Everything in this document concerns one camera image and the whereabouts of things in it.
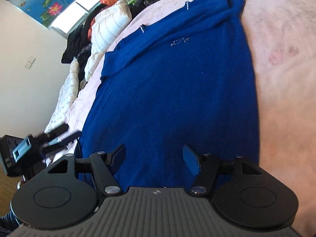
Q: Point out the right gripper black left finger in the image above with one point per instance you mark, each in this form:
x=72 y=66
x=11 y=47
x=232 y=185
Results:
x=104 y=166

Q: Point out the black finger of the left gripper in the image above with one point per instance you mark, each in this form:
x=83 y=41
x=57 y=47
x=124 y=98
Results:
x=53 y=134
x=59 y=146

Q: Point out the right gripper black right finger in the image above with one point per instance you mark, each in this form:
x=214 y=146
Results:
x=204 y=168

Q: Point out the blue knit sweater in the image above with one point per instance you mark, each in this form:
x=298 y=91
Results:
x=186 y=80

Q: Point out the white script print quilt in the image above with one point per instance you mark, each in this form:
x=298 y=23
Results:
x=67 y=95

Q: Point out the black garment by window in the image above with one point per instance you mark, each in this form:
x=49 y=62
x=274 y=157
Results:
x=79 y=46

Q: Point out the orange garment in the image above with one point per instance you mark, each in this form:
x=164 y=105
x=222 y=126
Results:
x=104 y=5

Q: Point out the green plastic object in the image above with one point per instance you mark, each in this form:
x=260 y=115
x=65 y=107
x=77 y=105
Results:
x=132 y=2

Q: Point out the pink floral bed sheet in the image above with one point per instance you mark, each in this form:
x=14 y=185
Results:
x=281 y=38

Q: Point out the white wall switch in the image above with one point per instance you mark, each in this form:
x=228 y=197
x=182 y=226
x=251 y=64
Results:
x=30 y=61

